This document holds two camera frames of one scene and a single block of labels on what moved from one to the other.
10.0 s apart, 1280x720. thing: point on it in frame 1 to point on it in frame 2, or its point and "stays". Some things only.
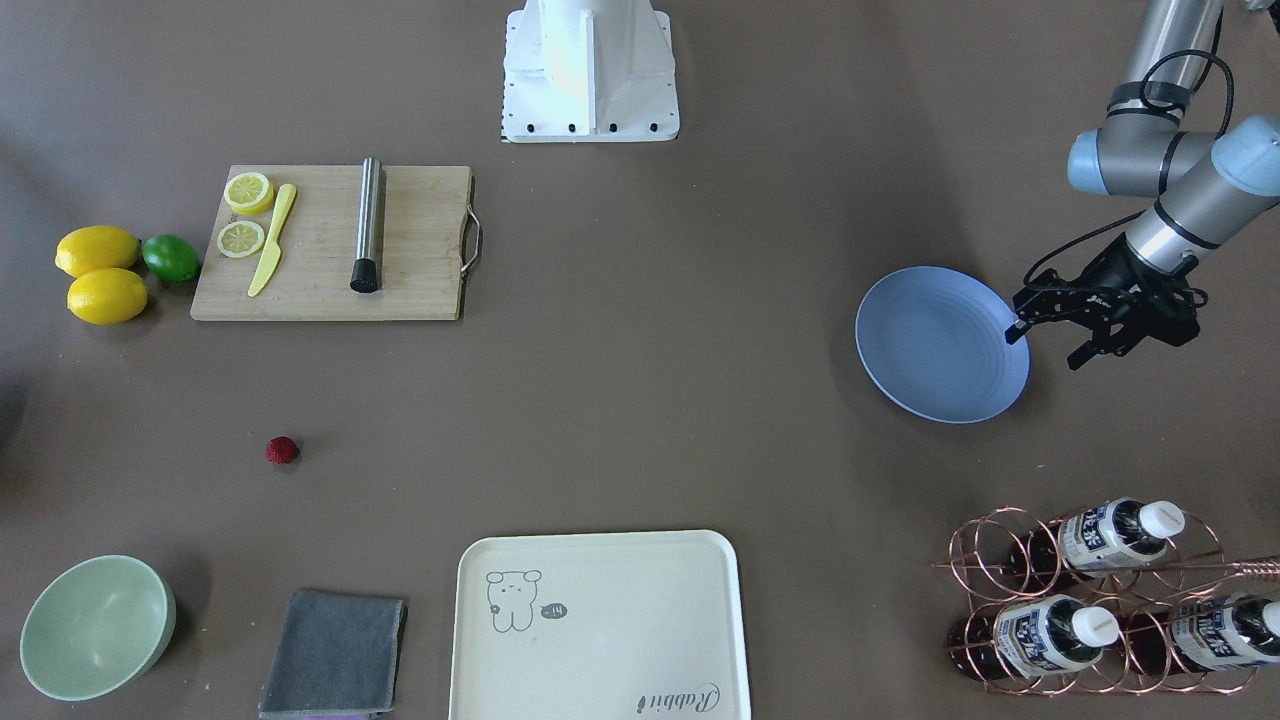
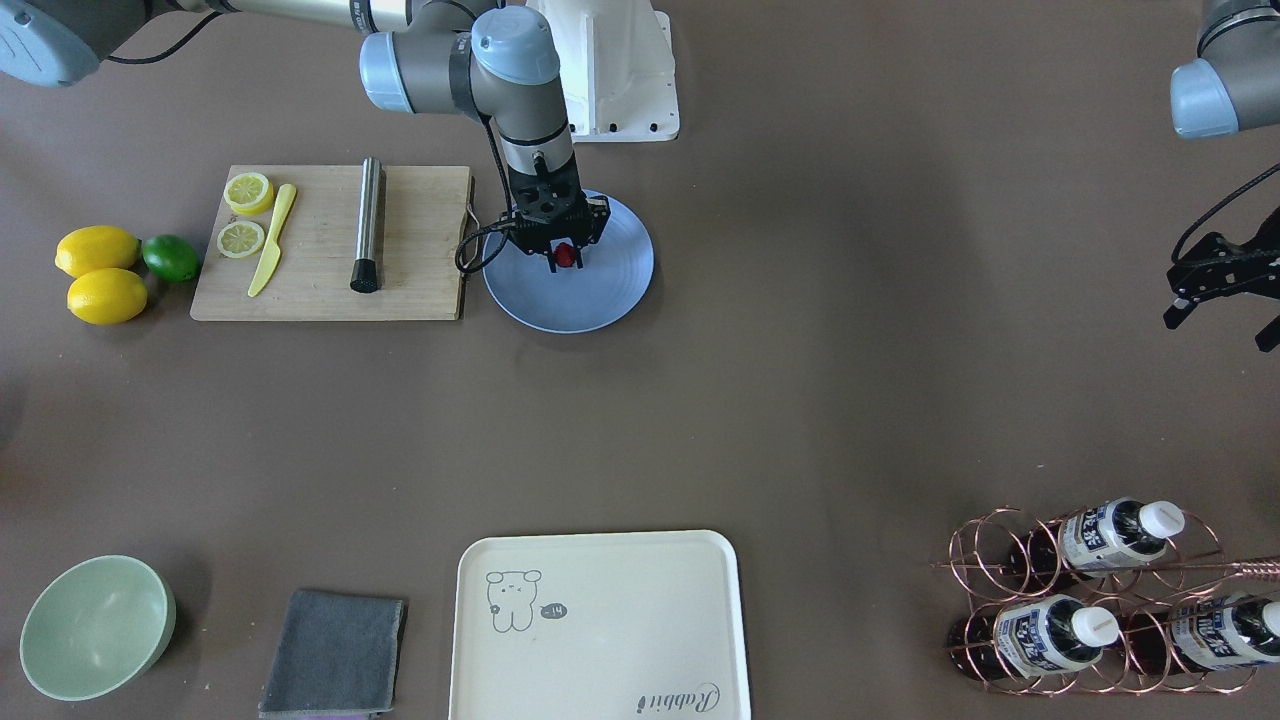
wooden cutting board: [432, 238] stays
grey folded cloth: [335, 656] stays
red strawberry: [281, 449] to [565, 255]
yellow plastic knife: [273, 250] stays
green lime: [171, 257] stays
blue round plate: [934, 339] to [616, 274]
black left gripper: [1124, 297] to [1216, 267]
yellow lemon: [95, 248] stays
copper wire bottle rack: [1103, 601] stays
